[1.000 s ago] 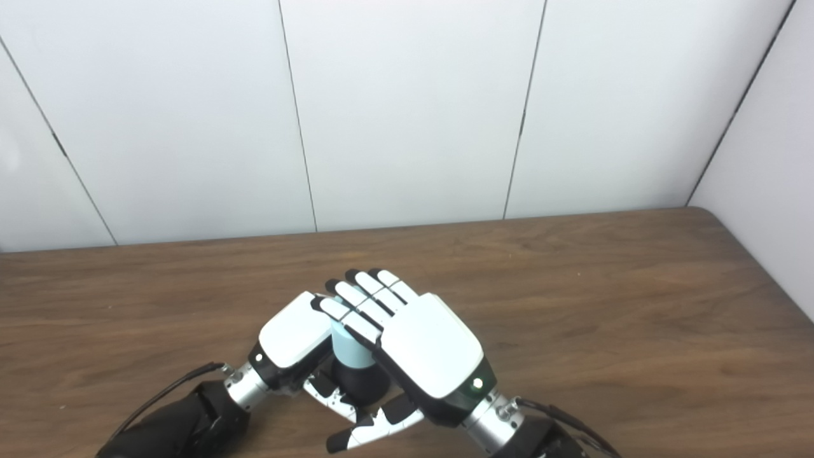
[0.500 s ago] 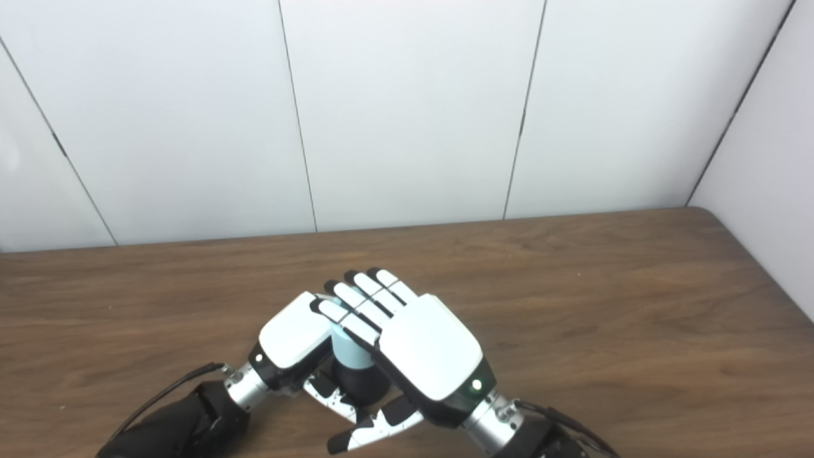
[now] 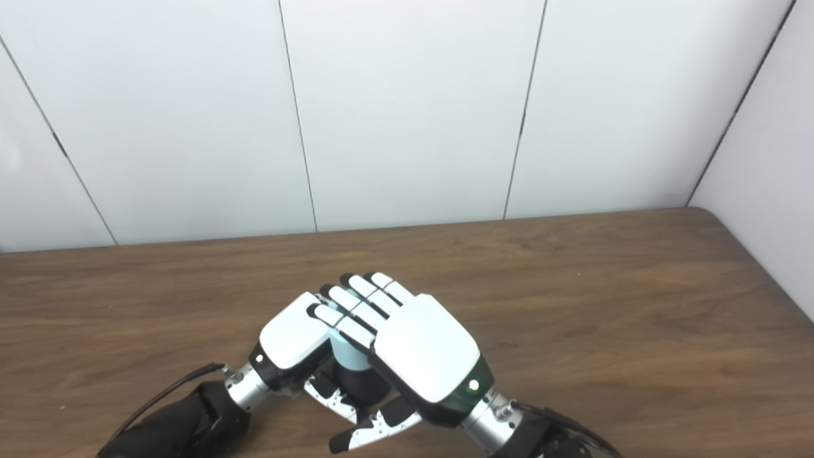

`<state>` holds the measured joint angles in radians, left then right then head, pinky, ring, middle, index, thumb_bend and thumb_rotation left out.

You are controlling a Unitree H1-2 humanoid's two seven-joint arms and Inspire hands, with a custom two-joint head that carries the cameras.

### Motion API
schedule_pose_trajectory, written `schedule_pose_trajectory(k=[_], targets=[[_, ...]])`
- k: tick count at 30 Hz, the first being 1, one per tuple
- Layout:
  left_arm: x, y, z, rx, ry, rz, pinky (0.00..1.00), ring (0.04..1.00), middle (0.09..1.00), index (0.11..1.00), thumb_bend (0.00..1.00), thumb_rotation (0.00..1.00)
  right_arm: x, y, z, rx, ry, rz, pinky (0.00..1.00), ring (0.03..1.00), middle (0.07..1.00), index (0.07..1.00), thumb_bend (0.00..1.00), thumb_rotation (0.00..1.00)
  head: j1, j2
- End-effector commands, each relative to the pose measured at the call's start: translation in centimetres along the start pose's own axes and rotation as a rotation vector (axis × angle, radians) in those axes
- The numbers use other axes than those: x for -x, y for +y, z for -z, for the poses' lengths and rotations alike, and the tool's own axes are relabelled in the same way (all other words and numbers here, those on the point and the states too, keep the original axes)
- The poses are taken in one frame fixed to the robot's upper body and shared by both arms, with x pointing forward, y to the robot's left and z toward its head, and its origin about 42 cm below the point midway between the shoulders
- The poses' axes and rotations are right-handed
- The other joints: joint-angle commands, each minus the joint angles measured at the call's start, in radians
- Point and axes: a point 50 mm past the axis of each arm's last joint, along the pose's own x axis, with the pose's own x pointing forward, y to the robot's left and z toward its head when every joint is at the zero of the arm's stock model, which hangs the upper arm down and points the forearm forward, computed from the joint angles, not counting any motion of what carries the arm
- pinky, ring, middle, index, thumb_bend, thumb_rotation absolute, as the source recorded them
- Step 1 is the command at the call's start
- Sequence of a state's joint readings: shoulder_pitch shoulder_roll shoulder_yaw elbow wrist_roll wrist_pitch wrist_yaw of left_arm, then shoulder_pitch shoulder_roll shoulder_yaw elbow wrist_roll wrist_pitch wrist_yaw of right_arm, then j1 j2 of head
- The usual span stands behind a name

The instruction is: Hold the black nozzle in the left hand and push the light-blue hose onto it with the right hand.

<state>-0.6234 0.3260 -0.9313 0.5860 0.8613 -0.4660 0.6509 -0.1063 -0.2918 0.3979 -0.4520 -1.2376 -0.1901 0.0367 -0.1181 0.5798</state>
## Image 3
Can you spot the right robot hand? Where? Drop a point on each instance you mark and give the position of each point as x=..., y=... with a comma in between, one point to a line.
x=429, y=350

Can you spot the black nozzle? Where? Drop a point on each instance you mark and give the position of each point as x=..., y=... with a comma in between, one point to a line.
x=362, y=381

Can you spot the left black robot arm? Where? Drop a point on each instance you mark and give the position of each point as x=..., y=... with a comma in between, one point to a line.
x=184, y=423

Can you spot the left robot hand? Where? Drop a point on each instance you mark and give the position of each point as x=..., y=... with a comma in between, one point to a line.
x=292, y=334

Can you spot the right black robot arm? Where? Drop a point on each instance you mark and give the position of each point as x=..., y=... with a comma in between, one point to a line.
x=521, y=432

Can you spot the light blue cylinder cup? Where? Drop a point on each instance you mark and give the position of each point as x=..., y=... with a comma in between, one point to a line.
x=346, y=353

